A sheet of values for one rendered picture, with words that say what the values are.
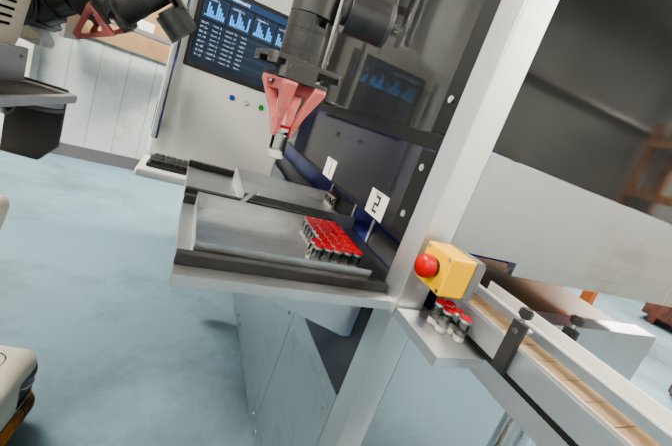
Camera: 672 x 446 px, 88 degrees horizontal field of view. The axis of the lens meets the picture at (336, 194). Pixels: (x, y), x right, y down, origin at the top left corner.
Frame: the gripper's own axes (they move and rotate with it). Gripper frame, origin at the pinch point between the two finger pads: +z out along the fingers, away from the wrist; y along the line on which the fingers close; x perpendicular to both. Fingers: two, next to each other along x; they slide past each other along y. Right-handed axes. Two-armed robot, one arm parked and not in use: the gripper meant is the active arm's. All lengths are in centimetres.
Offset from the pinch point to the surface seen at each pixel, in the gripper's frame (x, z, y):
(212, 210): 31.9, 25.3, 5.2
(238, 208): 31.3, 24.0, 11.0
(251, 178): 62, 25, 27
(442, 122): 1.4, -8.8, 33.6
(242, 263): 5.0, 23.6, 2.2
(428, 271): -13.2, 15.1, 25.5
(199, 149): 101, 27, 20
